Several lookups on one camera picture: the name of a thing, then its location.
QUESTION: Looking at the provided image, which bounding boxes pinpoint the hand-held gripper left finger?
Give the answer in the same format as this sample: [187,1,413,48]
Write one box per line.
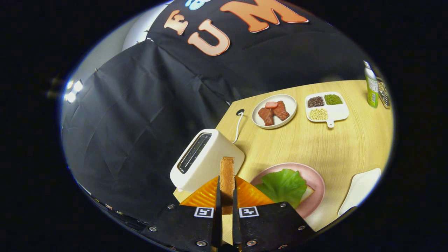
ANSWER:
[141,175,223,252]

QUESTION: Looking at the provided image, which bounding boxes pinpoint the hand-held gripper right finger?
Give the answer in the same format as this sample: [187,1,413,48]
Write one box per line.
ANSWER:
[232,176,317,252]

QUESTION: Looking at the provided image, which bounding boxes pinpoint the green lettuce leaf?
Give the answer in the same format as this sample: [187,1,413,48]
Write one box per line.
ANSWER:
[254,169,308,209]

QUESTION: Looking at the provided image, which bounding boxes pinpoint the toasted bread slice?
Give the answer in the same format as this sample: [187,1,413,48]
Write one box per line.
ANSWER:
[219,156,236,215]

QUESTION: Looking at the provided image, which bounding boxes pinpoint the square white bread slice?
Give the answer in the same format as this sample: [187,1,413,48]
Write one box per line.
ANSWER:
[299,185,315,203]

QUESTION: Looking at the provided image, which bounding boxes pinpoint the pink round plate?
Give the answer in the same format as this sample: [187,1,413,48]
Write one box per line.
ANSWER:
[249,162,326,219]

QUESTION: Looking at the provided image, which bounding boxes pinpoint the cream white toaster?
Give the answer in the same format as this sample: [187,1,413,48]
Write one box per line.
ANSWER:
[170,128,245,193]

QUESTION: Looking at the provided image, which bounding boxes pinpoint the white square plate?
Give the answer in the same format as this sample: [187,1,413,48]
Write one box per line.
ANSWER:
[338,168,382,216]

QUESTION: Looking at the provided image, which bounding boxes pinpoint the brown meat piece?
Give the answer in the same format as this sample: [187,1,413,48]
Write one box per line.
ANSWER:
[273,101,290,121]
[258,107,275,126]

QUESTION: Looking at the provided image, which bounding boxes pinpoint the pile of yellow soybeans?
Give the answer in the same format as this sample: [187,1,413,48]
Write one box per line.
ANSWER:
[309,108,329,121]

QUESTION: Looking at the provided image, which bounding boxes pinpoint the round white meat plate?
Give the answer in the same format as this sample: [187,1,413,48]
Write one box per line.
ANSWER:
[251,94,298,130]

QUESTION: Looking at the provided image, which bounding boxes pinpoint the white divided bean dish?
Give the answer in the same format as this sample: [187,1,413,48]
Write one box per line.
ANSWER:
[305,91,350,128]

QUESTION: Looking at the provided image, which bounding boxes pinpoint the green label metal bottle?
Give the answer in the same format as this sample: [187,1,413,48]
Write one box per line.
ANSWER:
[363,60,379,108]

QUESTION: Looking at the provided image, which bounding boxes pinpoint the white toaster cable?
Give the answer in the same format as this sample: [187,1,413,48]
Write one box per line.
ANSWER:
[233,111,244,144]

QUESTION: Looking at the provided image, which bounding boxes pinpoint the metal wire utensil holder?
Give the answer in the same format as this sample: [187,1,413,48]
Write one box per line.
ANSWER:
[376,77,391,109]

